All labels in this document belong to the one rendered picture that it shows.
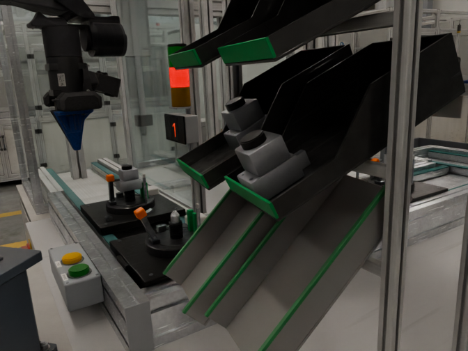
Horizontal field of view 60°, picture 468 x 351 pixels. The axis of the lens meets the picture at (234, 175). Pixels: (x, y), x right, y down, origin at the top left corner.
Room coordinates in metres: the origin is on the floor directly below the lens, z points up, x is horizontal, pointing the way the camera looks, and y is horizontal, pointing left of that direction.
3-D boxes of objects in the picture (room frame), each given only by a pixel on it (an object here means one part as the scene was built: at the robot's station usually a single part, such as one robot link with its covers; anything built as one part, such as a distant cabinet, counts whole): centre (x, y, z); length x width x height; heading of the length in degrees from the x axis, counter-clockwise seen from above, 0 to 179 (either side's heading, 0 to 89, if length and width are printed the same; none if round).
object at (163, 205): (1.14, 0.31, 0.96); 0.24 x 0.24 x 0.02; 31
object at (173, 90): (1.07, 0.13, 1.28); 0.05 x 0.05 x 0.05
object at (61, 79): (0.70, 0.27, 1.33); 0.19 x 0.06 x 0.08; 31
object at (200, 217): (0.85, 0.13, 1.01); 0.24 x 0.24 x 0.13; 31
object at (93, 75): (0.73, 0.23, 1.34); 0.07 x 0.07 x 0.06; 29
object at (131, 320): (1.01, 0.40, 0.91); 0.89 x 0.06 x 0.11; 31
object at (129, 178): (1.15, 0.30, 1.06); 0.08 x 0.04 x 0.07; 122
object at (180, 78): (1.07, 0.13, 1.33); 0.05 x 0.05 x 0.05
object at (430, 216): (1.10, -0.28, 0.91); 1.24 x 0.33 x 0.10; 121
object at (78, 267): (0.75, 0.32, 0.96); 0.04 x 0.04 x 0.02
